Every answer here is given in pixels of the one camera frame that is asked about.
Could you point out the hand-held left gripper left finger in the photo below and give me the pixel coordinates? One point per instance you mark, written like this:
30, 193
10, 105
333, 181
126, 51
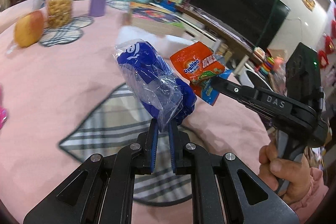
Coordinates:
155, 146

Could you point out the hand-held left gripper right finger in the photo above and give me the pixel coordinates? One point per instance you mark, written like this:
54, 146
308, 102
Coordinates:
173, 150

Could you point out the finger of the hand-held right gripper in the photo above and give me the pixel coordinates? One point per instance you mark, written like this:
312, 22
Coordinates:
262, 100

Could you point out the white bin with black bag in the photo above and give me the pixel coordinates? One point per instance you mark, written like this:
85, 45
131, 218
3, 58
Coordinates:
256, 79

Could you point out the blue plastic wrapper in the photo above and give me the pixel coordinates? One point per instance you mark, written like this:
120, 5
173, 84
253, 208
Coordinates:
152, 82

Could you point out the orange snack packet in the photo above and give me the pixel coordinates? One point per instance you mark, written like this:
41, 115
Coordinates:
195, 64

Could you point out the person's right hand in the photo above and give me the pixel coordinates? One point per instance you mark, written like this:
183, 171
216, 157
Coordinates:
291, 179

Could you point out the white television cabinet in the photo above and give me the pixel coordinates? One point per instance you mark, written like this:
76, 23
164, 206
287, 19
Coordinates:
199, 32

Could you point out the black flat television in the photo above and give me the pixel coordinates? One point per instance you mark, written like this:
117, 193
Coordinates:
236, 3

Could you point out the colourful printed flat box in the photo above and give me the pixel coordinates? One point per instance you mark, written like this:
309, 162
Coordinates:
155, 16

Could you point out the bright pink item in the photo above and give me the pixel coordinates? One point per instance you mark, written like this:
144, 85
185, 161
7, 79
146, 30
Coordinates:
2, 111

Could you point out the clear cup of nuts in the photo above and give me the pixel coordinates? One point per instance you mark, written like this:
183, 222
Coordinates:
59, 3

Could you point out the apple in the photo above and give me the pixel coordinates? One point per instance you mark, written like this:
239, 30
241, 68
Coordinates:
29, 29

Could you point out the red heart wall decoration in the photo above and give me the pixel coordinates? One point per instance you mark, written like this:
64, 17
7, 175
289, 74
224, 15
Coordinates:
323, 58
330, 43

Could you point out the gold and red wall sticker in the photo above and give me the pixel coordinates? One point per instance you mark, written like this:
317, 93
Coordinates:
309, 2

